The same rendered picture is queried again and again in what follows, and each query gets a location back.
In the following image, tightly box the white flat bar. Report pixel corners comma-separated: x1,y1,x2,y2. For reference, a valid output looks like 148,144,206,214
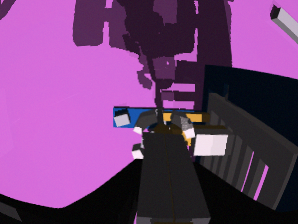
271,7,298,44

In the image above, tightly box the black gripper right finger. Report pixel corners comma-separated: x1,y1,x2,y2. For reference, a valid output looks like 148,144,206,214
193,163,298,224

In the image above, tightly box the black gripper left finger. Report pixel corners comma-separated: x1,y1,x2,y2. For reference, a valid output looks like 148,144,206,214
0,159,144,224

